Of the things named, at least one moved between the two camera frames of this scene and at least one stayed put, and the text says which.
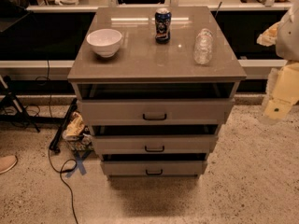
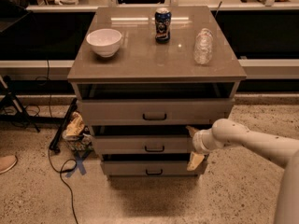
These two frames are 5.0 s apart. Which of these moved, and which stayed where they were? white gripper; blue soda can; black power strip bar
Moved: white gripper
Stayed: blue soda can; black power strip bar
